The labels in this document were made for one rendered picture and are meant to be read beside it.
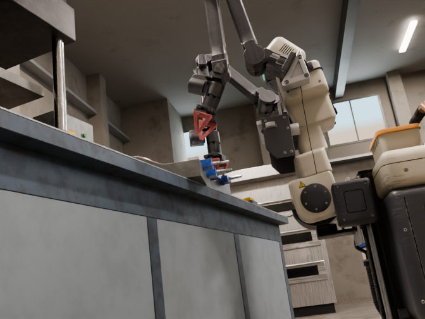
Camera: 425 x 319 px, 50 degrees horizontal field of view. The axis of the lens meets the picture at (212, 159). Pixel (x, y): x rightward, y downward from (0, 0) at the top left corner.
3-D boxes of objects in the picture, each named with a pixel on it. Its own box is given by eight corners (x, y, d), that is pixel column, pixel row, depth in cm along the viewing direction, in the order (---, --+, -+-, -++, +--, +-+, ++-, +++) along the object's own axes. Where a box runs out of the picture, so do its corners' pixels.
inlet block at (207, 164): (231, 171, 150) (228, 155, 151) (229, 167, 145) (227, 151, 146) (191, 177, 151) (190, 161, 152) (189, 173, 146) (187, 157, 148)
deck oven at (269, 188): (219, 328, 661) (200, 176, 726) (236, 320, 787) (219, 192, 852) (342, 313, 628) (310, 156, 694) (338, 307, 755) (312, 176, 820)
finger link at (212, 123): (189, 133, 161) (197, 109, 163) (193, 138, 168) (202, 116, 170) (207, 137, 159) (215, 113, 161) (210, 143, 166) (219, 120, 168)
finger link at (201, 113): (186, 129, 157) (195, 104, 159) (191, 135, 164) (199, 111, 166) (204, 134, 155) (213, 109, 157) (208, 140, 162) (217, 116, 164)
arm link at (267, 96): (215, 45, 221) (214, 61, 229) (193, 56, 215) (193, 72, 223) (280, 97, 201) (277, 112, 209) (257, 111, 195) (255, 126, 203)
